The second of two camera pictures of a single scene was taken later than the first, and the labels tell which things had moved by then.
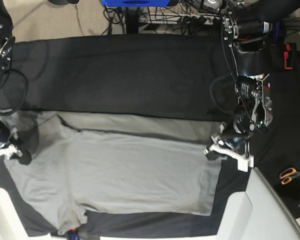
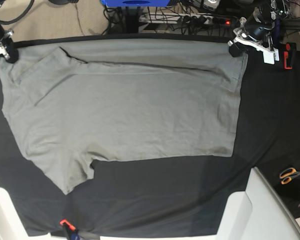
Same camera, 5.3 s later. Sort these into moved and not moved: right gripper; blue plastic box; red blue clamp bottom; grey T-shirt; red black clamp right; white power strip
Moved: right gripper; grey T-shirt
Not moved: red blue clamp bottom; white power strip; blue plastic box; red black clamp right
